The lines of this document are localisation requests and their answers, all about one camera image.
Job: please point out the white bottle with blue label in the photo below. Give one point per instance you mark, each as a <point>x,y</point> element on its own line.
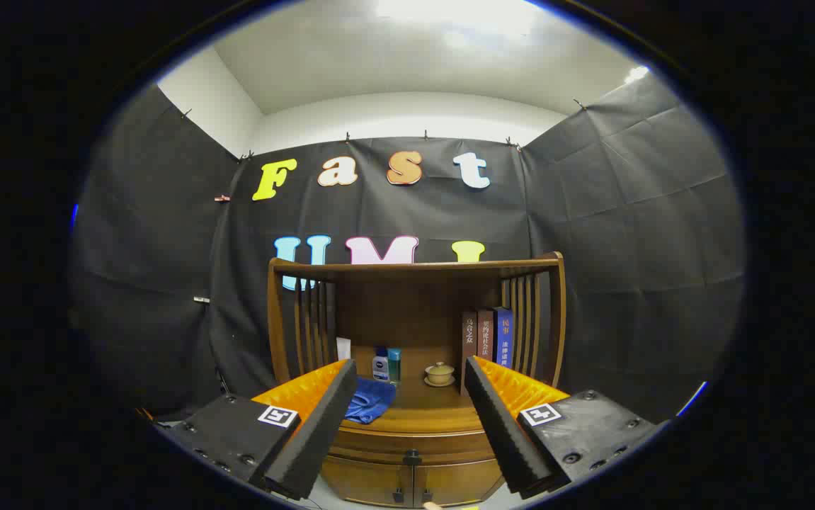
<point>380,368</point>

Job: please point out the wooden drawer with black knob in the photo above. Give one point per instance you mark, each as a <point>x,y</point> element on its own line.
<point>379,446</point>

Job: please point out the beige lidded tea cup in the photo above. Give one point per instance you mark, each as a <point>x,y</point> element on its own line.
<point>440,374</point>

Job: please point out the blue towel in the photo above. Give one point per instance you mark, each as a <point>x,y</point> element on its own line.
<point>372,400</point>

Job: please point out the white tube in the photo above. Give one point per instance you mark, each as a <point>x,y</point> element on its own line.
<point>343,348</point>

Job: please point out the reddish brown book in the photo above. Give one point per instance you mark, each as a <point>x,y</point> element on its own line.
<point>486,336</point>

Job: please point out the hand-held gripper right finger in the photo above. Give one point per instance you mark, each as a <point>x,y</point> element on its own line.
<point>499,425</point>

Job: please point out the teal bottle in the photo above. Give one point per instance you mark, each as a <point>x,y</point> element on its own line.
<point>394,365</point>

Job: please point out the wooden cabinet with doors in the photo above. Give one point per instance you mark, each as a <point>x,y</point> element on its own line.
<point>372,483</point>

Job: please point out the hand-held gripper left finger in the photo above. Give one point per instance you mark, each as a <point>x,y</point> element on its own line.
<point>322,432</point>

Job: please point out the black backdrop cloth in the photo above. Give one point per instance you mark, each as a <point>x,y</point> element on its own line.
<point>627,248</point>

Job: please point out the wooden slatted shelf frame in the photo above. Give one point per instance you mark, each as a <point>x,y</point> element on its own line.
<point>414,269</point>

